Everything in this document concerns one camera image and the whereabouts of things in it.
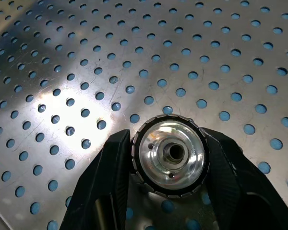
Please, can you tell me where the perforated metal tray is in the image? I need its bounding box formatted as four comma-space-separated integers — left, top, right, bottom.
0, 0, 288, 230

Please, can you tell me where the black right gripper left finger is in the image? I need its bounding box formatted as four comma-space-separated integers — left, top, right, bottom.
59, 128, 135, 230

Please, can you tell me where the silver metal cylindrical part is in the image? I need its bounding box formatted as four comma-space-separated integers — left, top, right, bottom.
131, 114, 211, 199

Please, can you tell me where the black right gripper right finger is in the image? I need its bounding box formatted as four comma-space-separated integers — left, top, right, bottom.
202, 126, 288, 230

